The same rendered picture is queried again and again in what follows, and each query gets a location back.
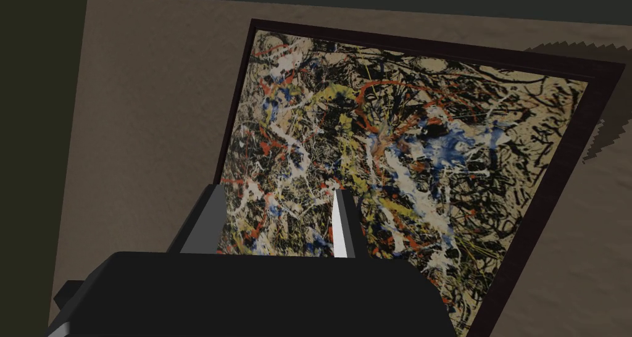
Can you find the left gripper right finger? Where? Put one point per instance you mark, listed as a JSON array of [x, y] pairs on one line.
[[345, 228]]

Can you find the dark framed splatter painting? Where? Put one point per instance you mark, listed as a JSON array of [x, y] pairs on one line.
[[424, 169]]

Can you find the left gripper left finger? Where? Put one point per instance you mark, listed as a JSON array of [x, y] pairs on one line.
[[202, 222]]

